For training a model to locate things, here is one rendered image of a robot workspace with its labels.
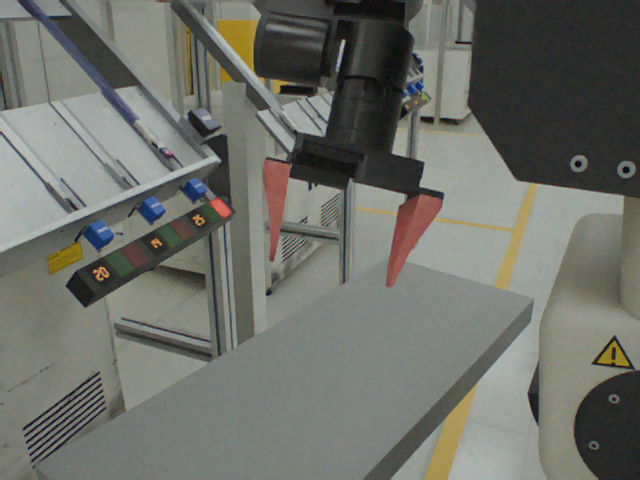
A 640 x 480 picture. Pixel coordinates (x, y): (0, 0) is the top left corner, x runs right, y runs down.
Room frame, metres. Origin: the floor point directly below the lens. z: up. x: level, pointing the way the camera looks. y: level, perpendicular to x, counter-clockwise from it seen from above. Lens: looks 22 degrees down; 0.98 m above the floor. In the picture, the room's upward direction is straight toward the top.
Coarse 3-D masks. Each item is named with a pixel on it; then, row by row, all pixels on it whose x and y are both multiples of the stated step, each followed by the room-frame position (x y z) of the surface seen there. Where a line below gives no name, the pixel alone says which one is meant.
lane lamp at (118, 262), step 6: (114, 252) 0.72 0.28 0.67; (120, 252) 0.72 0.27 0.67; (108, 258) 0.70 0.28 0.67; (114, 258) 0.71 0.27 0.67; (120, 258) 0.72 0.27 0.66; (114, 264) 0.70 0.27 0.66; (120, 264) 0.71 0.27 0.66; (126, 264) 0.71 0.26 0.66; (120, 270) 0.70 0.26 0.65; (126, 270) 0.70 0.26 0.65; (132, 270) 0.71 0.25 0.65
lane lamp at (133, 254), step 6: (126, 246) 0.74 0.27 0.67; (132, 246) 0.75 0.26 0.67; (126, 252) 0.73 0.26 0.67; (132, 252) 0.74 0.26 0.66; (138, 252) 0.74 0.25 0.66; (126, 258) 0.72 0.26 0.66; (132, 258) 0.73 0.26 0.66; (138, 258) 0.73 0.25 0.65; (144, 258) 0.74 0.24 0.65; (132, 264) 0.72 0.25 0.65; (138, 264) 0.73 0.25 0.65
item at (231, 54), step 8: (184, 0) 1.26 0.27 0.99; (192, 8) 1.25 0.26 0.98; (200, 16) 1.24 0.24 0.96; (208, 24) 1.24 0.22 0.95; (208, 32) 1.23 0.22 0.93; (216, 32) 1.23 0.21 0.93; (216, 40) 1.22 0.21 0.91; (224, 48) 1.21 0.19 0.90; (232, 56) 1.20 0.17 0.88; (240, 64) 1.20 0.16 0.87; (248, 72) 1.19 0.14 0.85; (256, 80) 1.18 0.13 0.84; (256, 88) 1.18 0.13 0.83; (264, 88) 1.18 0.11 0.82; (264, 96) 1.17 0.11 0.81; (272, 96) 1.17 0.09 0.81; (272, 104) 1.16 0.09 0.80; (280, 112) 1.15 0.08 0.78
